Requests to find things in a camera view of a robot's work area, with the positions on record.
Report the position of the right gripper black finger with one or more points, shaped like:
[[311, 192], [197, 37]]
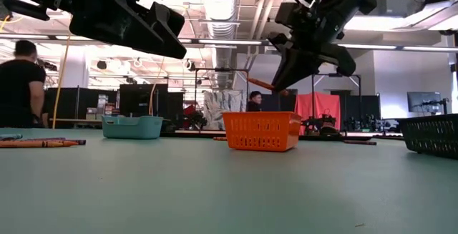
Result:
[[297, 67]]

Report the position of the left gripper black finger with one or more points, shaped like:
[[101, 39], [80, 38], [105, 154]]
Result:
[[168, 26], [114, 19]]

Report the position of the orange plastic basket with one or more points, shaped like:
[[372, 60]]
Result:
[[261, 130]]

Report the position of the teal plastic bin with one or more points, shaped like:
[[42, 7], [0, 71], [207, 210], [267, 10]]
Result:
[[132, 128]]

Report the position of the purple crayon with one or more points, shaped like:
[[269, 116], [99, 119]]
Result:
[[80, 142]]

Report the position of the blue crayon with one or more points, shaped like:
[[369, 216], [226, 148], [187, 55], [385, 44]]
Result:
[[10, 137]]

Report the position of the black background robot arm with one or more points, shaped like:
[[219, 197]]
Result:
[[316, 123]]

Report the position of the red cloth curtain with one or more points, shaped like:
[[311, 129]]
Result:
[[315, 103]]

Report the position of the person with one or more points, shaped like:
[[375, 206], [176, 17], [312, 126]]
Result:
[[18, 91], [254, 101]]

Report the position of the long ceiling light strip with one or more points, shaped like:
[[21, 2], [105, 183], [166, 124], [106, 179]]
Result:
[[229, 42]]

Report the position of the black partition panel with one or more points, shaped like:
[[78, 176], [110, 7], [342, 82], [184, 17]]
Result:
[[71, 105], [143, 99]]

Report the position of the white plastic sheet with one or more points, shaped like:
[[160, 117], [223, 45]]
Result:
[[223, 101]]

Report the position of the black plastic basket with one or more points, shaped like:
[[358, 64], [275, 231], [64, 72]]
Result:
[[433, 137]]

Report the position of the green table mat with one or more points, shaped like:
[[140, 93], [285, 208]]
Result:
[[107, 191]]

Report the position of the black metal frame stand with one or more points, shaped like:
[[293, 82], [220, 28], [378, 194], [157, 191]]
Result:
[[222, 69], [312, 91]]

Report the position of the silver ventilation duct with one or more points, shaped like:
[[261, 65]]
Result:
[[220, 5]]

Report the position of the dark wall monitor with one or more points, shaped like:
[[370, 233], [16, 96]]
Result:
[[422, 99]]

